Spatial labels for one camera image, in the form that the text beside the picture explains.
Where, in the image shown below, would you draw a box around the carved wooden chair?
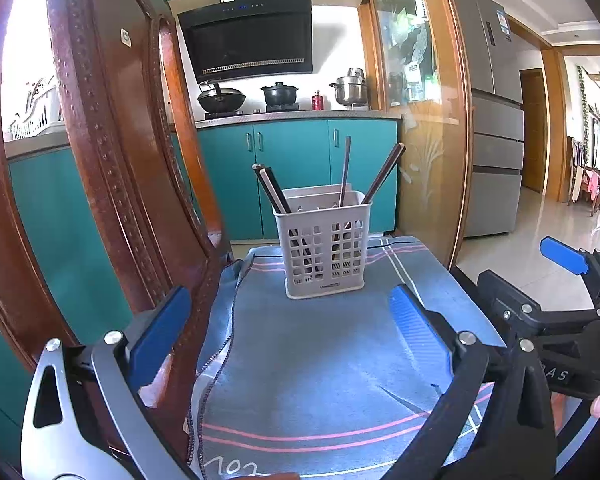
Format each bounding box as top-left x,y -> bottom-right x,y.
0,0 -> 229,457

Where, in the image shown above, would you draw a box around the beige chopstick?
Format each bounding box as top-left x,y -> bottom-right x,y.
260,167 -> 291,214

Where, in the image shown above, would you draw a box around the person's left hand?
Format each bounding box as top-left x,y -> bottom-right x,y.
245,472 -> 301,480

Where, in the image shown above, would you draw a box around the blue striped towel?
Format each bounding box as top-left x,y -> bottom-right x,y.
187,236 -> 501,479

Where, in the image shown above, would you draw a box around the teal lower cabinets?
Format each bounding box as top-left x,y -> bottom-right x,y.
0,117 -> 399,465

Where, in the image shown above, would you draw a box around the red canister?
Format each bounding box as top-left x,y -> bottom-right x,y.
312,90 -> 325,110

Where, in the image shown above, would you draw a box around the white dish rack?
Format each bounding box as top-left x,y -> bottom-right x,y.
4,75 -> 63,142

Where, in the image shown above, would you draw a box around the silver refrigerator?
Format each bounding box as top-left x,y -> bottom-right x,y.
454,0 -> 524,238

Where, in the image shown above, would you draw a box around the person's right hand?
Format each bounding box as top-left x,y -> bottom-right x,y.
590,395 -> 600,418

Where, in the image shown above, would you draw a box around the black range hood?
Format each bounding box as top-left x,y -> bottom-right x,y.
178,0 -> 313,84

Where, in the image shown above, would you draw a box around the black cooking pot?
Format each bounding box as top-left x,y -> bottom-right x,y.
261,81 -> 298,107

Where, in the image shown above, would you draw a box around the stainless steel pot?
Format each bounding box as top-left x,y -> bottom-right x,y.
329,67 -> 369,107

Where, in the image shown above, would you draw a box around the grey plastic utensil basket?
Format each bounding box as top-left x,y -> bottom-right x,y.
274,184 -> 370,300

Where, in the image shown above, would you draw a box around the dark brown chopstick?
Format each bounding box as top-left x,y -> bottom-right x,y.
362,142 -> 406,205

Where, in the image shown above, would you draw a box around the black wok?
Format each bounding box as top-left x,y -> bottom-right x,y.
198,82 -> 245,115

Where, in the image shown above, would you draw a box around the black chopstick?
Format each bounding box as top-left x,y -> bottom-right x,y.
252,164 -> 283,214
265,167 -> 292,214

